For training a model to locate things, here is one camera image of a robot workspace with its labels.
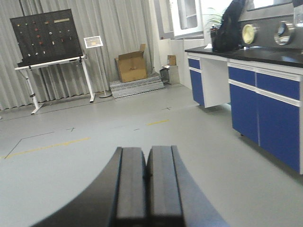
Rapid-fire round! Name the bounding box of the metal ring port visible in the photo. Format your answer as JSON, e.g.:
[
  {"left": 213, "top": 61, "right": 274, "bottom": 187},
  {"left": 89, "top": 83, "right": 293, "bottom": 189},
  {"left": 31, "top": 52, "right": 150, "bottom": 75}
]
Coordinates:
[{"left": 274, "top": 21, "right": 295, "bottom": 45}]

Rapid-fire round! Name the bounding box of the black pegboard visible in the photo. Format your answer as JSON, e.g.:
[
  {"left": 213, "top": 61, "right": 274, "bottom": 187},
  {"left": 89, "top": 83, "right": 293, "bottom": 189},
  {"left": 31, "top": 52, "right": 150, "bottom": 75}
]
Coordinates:
[{"left": 10, "top": 9, "right": 83, "bottom": 67}]

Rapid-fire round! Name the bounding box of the aluminium profile stack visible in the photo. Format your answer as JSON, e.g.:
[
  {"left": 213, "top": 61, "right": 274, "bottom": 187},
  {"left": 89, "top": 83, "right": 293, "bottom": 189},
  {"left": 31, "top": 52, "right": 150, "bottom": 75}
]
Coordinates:
[{"left": 110, "top": 73, "right": 165, "bottom": 99}]

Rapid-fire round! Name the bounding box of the white glass-door cabinet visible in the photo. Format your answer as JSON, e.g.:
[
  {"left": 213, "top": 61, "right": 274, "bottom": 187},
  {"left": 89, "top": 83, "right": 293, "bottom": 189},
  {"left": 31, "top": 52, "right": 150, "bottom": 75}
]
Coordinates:
[{"left": 154, "top": 0, "right": 203, "bottom": 40}]

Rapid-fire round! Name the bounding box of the white sign stand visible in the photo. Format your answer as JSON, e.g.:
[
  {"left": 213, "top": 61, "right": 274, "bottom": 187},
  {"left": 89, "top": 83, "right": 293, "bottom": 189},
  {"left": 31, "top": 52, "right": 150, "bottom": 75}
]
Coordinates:
[{"left": 84, "top": 35, "right": 112, "bottom": 98}]

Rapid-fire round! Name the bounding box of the blue lab bench cabinet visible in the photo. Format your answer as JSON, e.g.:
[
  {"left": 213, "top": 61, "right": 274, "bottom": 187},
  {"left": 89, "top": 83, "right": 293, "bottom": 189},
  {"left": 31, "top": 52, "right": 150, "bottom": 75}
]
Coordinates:
[{"left": 187, "top": 46, "right": 303, "bottom": 173}]

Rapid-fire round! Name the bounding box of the grey curtain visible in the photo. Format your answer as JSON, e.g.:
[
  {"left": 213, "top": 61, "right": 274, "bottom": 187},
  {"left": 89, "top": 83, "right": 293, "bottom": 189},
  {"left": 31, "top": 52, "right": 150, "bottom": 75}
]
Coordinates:
[{"left": 0, "top": 0, "right": 156, "bottom": 110}]

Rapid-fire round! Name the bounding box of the small cardboard box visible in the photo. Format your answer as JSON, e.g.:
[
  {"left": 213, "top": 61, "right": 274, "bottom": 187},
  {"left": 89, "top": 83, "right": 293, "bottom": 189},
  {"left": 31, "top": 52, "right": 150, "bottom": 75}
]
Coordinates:
[{"left": 167, "top": 55, "right": 177, "bottom": 66}]

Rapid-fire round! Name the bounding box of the large cardboard box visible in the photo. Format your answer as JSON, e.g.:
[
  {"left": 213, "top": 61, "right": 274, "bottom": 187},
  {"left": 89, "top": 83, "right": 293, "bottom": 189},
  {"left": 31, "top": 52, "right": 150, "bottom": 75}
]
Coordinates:
[{"left": 115, "top": 44, "right": 147, "bottom": 83}]

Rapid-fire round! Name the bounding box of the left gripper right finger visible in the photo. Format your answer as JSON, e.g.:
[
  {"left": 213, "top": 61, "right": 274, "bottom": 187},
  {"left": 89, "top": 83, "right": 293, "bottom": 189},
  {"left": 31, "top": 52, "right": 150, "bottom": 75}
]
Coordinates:
[{"left": 147, "top": 146, "right": 229, "bottom": 227}]

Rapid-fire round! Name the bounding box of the black backpack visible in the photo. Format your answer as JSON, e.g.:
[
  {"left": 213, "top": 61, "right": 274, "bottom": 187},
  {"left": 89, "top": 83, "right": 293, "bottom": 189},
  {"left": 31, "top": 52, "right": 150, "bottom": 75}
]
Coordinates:
[{"left": 212, "top": 0, "right": 245, "bottom": 52}]

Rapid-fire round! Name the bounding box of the green potted plant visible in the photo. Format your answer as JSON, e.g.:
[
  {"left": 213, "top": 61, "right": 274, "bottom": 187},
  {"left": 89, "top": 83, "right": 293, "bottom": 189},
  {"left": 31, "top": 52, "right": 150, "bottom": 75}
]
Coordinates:
[{"left": 202, "top": 7, "right": 225, "bottom": 32}]

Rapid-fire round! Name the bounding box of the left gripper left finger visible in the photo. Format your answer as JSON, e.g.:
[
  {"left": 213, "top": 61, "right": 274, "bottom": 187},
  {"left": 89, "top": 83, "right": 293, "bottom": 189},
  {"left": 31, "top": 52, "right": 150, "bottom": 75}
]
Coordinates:
[{"left": 35, "top": 147, "right": 147, "bottom": 227}]

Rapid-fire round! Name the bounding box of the yellow glove port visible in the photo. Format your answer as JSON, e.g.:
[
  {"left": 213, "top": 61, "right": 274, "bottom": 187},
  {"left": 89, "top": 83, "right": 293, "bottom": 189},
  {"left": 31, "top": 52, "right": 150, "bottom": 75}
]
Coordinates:
[{"left": 242, "top": 24, "right": 258, "bottom": 44}]

